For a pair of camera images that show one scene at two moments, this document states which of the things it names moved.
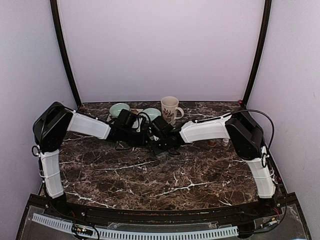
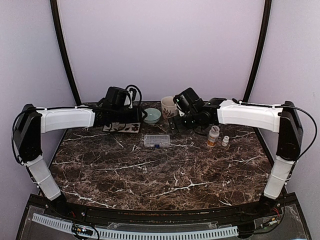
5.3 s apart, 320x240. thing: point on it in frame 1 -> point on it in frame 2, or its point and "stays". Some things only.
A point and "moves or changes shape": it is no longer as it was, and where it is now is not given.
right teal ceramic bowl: (153, 113) stays
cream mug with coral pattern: (170, 110) stays
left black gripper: (141, 142) -> (137, 117)
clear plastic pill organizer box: (162, 156) moves or changes shape
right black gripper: (155, 150) -> (181, 127)
